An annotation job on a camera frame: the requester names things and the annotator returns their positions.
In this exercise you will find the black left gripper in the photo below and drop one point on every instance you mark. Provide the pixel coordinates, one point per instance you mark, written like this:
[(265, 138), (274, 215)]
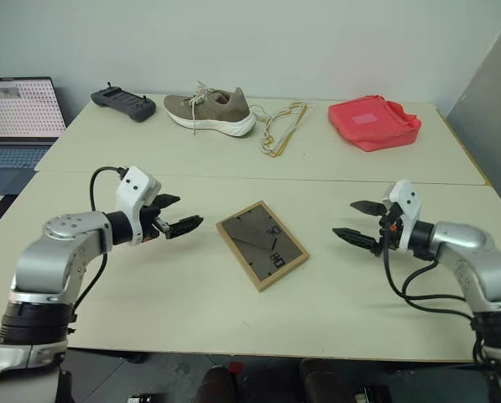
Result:
[(151, 222)]

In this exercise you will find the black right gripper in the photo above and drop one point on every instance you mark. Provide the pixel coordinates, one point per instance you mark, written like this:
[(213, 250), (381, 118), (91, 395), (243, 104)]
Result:
[(389, 235)]

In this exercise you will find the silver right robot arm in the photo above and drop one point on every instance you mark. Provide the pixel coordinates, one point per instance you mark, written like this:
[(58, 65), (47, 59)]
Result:
[(468, 247)]

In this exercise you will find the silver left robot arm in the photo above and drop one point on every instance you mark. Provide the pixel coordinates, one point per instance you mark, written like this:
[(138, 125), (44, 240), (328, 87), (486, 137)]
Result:
[(44, 260)]

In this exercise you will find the open laptop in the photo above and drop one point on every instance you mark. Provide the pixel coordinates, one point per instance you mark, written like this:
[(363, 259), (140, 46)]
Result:
[(19, 113)]

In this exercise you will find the wooden framed square clock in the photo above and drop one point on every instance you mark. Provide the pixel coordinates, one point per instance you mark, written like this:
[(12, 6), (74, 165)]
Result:
[(260, 247)]

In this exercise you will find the red fabric bag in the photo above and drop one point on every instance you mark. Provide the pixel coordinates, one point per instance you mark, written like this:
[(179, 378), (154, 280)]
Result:
[(372, 121)]

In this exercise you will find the brown sneaker with white sole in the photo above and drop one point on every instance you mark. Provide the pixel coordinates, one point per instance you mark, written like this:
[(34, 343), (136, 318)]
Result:
[(216, 111)]

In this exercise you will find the yellow shoelace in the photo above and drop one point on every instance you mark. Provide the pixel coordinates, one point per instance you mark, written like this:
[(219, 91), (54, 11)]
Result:
[(292, 130)]

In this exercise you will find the dark grey handheld controller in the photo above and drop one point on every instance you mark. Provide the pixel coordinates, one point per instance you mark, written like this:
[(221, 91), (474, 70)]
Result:
[(122, 103)]

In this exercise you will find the white shoelace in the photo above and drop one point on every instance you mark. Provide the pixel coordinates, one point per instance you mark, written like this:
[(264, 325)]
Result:
[(275, 126)]

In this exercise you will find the grey upright panel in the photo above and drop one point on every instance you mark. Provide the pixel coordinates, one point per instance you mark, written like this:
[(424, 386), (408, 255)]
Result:
[(489, 126)]

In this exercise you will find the dark rounded shape under table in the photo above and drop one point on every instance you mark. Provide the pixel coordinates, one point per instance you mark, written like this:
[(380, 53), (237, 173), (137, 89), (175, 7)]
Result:
[(217, 384)]

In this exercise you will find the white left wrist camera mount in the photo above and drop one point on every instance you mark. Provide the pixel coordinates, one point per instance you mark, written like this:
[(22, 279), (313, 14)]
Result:
[(134, 189)]

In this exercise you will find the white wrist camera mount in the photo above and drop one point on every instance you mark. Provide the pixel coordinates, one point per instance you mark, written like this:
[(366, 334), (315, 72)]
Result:
[(407, 205), (134, 189)]

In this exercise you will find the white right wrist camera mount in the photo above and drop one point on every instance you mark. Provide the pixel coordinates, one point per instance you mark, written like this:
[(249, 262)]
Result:
[(407, 205)]

